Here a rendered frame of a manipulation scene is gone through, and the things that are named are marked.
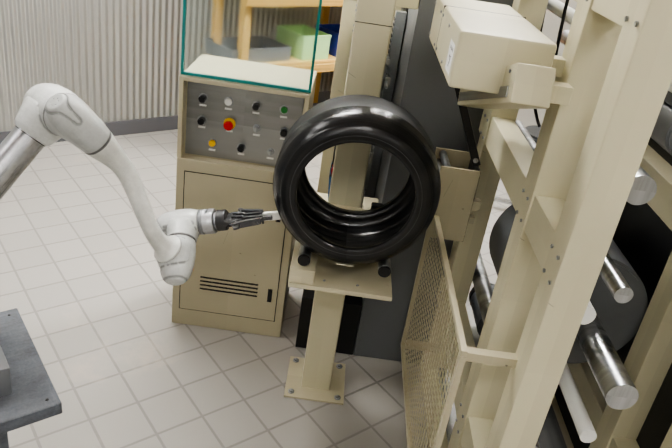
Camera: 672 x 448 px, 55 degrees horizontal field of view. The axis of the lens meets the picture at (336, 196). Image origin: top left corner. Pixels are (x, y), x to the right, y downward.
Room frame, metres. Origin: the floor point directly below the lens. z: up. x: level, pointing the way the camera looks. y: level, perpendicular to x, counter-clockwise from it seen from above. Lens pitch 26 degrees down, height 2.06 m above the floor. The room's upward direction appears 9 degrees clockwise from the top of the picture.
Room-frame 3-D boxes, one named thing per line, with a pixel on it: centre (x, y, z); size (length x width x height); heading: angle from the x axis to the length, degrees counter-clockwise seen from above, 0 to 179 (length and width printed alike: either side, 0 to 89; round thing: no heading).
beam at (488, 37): (1.95, -0.36, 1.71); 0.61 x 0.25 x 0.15; 1
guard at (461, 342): (1.85, -0.40, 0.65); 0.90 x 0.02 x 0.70; 1
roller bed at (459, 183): (2.30, -0.44, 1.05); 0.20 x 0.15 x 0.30; 1
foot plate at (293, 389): (2.33, -0.04, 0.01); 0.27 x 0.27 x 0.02; 1
